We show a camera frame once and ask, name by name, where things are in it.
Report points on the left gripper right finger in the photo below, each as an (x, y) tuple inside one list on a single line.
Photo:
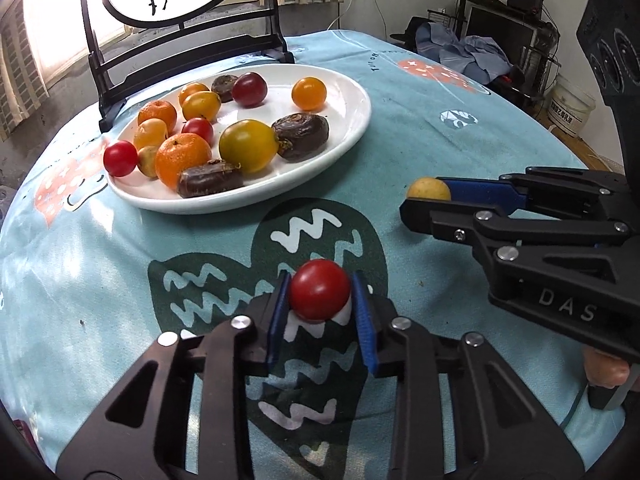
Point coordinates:
[(461, 412)]

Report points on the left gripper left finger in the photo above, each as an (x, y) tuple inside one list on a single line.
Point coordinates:
[(138, 431)]

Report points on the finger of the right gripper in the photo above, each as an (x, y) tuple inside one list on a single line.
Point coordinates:
[(471, 195), (569, 227)]

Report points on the small yellow round fruit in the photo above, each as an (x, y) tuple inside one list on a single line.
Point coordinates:
[(429, 188)]

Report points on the red cherry tomato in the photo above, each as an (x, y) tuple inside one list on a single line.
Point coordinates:
[(120, 159), (319, 290), (201, 127)]

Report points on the dark water chestnut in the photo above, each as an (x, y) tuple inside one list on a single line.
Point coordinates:
[(223, 85), (300, 135), (216, 176)]

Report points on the small orange fruit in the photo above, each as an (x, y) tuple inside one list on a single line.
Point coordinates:
[(189, 89), (309, 94)]

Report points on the yellow-green large fruit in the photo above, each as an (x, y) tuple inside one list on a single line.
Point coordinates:
[(248, 144)]

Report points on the dark red plum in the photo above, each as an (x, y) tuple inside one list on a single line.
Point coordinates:
[(249, 90)]

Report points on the dark water chestnut front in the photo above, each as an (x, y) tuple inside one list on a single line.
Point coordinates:
[(216, 176)]

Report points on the large mandarin orange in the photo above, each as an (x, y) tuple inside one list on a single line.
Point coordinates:
[(178, 153), (159, 109)]

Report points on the yellow pear-like fruit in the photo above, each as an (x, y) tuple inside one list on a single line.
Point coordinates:
[(151, 132)]

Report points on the orange persimmon tomato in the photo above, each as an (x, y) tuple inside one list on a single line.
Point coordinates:
[(201, 104)]

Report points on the small yellow-brown fruit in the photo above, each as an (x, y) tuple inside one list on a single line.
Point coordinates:
[(146, 161)]

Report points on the right hand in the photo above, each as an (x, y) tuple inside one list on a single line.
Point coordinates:
[(603, 370)]

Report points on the white plastic bucket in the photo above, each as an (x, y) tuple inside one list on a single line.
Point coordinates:
[(569, 107)]

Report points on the red smartphone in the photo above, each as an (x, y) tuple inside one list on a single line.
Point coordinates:
[(23, 428)]

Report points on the blue clothes pile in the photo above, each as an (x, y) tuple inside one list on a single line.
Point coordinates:
[(477, 57)]

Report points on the light blue tablecloth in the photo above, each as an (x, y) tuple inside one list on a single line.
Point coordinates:
[(88, 281)]

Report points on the black equipment shelf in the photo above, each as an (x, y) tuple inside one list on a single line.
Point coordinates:
[(528, 40)]

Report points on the white oval plate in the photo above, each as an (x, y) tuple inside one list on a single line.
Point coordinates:
[(347, 109)]

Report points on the left striped curtain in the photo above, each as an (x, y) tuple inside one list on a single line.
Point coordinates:
[(23, 89)]

